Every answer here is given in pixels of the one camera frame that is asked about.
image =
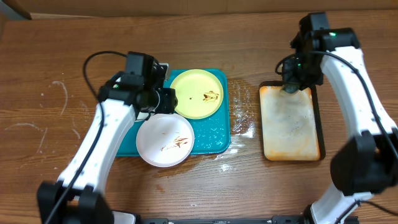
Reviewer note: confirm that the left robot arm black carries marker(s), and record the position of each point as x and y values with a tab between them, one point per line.
78	194

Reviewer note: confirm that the dark green sponge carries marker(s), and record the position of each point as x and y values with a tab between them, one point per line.
290	88

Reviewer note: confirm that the yellow-green plate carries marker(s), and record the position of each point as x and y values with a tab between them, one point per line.
199	93

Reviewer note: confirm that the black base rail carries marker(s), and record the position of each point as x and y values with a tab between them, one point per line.
280	219

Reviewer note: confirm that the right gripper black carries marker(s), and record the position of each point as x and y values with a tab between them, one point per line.
288	78

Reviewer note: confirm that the white plate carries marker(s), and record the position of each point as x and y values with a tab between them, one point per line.
165	140
143	116

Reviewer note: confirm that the teal plastic tray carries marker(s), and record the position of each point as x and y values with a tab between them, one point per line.
212	134

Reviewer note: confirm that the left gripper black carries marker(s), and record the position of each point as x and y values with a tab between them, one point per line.
169	101

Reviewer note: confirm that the white plate bottom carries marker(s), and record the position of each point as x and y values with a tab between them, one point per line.
165	140

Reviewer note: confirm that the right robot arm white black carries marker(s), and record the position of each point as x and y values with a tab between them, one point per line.
367	164

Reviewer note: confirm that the black tray with soapy water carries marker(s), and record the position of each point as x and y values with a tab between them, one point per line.
291	124

